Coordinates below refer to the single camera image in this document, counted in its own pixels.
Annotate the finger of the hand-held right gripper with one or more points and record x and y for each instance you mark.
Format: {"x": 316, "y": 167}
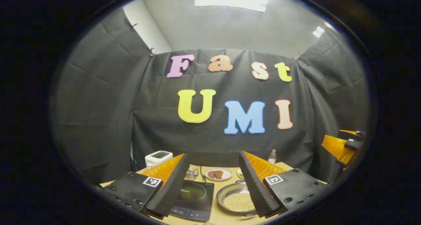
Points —
{"x": 338, "y": 149}

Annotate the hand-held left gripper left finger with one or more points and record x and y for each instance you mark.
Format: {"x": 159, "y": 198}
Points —
{"x": 171, "y": 192}

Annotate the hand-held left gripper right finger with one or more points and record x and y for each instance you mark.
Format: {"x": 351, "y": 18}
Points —
{"x": 258, "y": 188}

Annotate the pile of soybeans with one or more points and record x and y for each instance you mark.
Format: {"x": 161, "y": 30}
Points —
{"x": 238, "y": 202}

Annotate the black induction cooktop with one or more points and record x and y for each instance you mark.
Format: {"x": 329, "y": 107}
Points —
{"x": 195, "y": 195}

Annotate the stainless steel pot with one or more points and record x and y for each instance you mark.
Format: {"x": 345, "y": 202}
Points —
{"x": 230, "y": 190}

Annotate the white divided dish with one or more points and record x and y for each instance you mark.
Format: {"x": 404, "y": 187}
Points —
{"x": 240, "y": 174}

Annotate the round beige plate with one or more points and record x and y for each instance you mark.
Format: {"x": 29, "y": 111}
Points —
{"x": 227, "y": 176}

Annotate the clear plastic water bottle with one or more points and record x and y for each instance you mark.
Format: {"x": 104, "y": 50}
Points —
{"x": 272, "y": 157}

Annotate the white toaster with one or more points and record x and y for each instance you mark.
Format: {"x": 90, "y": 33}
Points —
{"x": 158, "y": 157}

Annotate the raw red meat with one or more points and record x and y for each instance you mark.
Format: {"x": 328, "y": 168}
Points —
{"x": 215, "y": 174}

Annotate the black backdrop cloth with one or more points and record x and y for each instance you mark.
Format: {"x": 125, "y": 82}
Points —
{"x": 148, "y": 119}

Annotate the small ceiling light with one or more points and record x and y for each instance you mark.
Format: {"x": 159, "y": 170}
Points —
{"x": 318, "y": 31}

